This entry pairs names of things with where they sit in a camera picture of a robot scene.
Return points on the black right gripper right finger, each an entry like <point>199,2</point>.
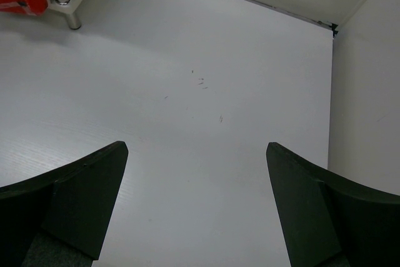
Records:
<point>328,220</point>

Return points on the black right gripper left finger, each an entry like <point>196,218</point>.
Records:
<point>61,217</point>

